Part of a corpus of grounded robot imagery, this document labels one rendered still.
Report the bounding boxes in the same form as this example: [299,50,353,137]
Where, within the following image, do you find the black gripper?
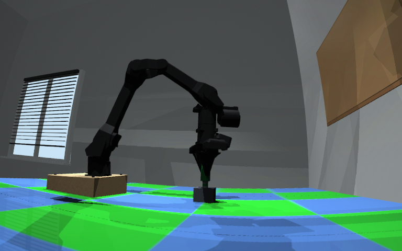
[189,124,228,176]

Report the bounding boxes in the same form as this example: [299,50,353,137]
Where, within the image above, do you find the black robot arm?
[85,59,240,177]

